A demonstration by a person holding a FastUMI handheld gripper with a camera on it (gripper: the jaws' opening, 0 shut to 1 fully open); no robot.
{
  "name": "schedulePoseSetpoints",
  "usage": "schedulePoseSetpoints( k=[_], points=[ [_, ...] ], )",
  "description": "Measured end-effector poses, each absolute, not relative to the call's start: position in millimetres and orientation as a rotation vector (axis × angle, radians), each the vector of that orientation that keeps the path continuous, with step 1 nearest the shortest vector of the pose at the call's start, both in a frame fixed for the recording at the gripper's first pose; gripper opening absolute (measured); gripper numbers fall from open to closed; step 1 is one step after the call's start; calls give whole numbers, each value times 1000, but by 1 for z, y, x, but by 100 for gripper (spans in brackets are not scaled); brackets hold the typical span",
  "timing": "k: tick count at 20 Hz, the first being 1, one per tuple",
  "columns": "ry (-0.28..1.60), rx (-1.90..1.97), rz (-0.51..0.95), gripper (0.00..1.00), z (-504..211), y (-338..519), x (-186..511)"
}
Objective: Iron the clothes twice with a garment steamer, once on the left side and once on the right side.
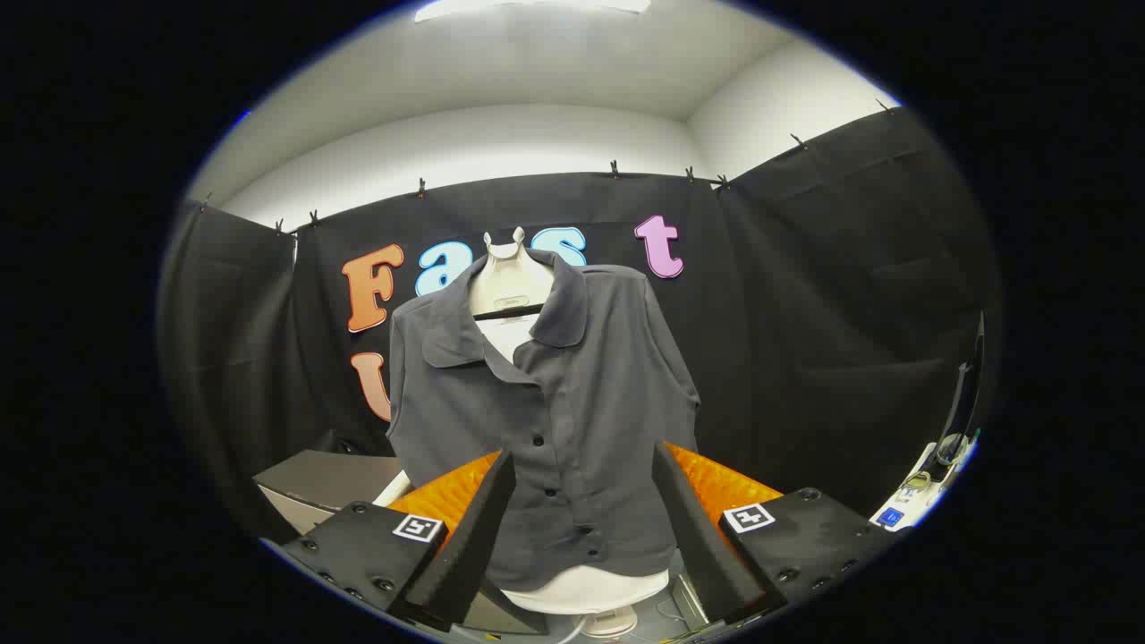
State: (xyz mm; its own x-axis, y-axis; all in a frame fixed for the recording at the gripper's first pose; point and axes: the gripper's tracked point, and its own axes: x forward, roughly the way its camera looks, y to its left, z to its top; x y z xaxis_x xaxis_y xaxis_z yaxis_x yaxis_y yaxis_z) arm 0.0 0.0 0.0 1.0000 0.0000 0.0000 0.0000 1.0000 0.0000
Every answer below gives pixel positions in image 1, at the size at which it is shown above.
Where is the ceiling light panel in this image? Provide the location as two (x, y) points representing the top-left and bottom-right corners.
(413, 0), (652, 23)

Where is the black curved stand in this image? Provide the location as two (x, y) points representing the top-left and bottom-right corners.
(937, 313), (987, 466)

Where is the white mannequin torso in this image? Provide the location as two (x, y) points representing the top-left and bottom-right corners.
(468, 226), (672, 638)

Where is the grey drawer cabinet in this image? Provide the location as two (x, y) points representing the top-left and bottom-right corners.
(253, 447), (412, 538)

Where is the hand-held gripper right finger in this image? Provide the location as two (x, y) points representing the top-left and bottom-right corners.
(651, 438), (900, 627)

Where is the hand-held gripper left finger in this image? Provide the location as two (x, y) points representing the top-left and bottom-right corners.
(259, 447), (551, 636)

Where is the white power strip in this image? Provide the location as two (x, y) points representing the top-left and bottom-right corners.
(868, 438), (980, 534)

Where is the grey button-up shirt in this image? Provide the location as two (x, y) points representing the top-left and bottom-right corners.
(386, 249), (701, 591)

